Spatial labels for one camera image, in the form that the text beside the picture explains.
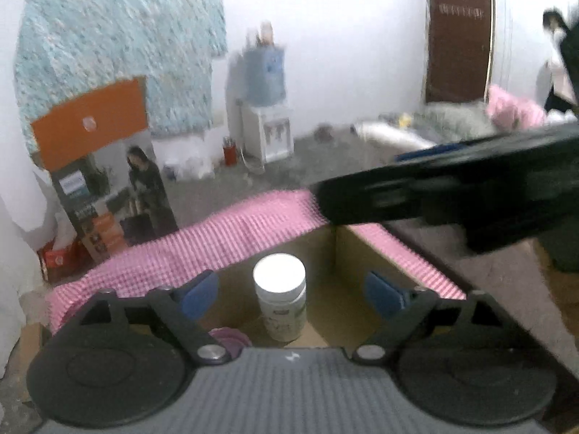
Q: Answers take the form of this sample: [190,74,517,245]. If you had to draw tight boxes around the white water dispenser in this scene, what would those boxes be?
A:
[239,103,295,164]

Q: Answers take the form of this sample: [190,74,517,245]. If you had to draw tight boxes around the dark hanging clothes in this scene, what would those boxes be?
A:
[542,8,579,115]

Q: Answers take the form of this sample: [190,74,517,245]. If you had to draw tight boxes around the brown door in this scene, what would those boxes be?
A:
[424,0,495,105]

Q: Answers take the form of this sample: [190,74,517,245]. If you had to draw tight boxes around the blue water jug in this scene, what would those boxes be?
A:
[243,46,287,106]

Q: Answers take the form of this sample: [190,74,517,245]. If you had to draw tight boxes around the red carton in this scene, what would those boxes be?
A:
[37,239,93,282]

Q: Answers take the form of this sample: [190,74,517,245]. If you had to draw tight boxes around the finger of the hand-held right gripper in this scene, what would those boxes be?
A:
[310,163,428,227]
[395,138,498,163]

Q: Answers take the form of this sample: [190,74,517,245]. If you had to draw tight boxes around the white cloth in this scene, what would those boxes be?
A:
[0,181,48,380]

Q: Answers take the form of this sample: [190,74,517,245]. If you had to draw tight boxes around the white pill bottle green label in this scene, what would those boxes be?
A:
[253,253,307,342]

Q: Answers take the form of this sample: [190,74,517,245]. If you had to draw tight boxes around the brown cardboard box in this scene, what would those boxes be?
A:
[210,224,453,350]

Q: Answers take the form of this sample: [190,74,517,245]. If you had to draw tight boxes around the pink cloth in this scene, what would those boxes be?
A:
[485,84,549,130]

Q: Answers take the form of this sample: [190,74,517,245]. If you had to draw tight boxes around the grey blanket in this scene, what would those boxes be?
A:
[355,103,498,151]

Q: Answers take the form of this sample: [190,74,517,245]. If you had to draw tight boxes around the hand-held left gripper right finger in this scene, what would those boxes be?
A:
[353,271,503,365]

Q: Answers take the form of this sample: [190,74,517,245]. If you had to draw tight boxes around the white plastic bags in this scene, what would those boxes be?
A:
[164,157,216,182]

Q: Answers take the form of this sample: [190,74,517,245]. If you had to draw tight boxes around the orange printed appliance box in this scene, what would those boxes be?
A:
[31,77,179,264]

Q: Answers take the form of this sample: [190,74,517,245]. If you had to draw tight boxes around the red white checkered tablecloth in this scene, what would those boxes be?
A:
[45,190,466,335]

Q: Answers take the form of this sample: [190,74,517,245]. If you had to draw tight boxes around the purple plastic lid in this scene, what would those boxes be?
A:
[209,328,252,358]

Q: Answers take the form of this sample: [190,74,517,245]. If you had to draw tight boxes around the blue floral hanging cloth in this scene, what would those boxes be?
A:
[13,0,228,155]

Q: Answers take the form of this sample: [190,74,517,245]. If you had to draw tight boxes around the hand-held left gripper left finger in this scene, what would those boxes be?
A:
[79,270,229,366]

